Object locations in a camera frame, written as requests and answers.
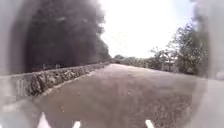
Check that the grey asphalt road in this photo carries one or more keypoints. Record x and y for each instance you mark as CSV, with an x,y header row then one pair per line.
x,y
123,93

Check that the dark wood of trees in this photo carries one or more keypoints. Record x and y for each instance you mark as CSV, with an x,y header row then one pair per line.
x,y
63,33

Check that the row of green trees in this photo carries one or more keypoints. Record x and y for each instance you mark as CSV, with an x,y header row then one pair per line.
x,y
176,55

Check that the robot's own part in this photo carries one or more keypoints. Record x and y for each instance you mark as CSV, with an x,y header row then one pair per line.
x,y
149,124
77,124

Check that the low stone wall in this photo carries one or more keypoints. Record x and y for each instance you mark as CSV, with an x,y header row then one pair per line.
x,y
50,79

